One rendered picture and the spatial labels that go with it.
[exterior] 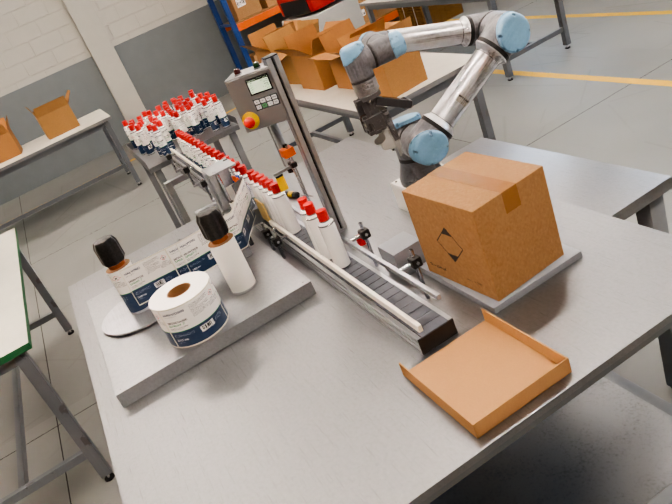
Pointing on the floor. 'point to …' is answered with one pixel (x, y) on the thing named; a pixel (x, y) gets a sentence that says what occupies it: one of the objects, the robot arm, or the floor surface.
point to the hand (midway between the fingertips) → (398, 149)
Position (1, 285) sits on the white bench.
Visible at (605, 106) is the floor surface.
